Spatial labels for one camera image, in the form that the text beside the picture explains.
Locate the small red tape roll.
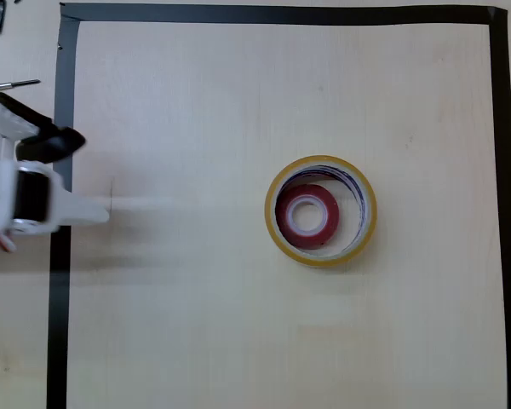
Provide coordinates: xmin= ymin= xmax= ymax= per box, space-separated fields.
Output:
xmin=274 ymin=183 xmax=341 ymax=249

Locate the big yellow clear tape roll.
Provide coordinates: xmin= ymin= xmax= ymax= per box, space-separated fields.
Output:
xmin=263 ymin=154 xmax=378 ymax=269

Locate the thin metal screwdriver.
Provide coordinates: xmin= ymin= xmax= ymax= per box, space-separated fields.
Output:
xmin=0 ymin=78 xmax=42 ymax=91

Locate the red cable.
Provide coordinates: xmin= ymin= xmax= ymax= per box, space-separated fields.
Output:
xmin=0 ymin=211 xmax=17 ymax=253

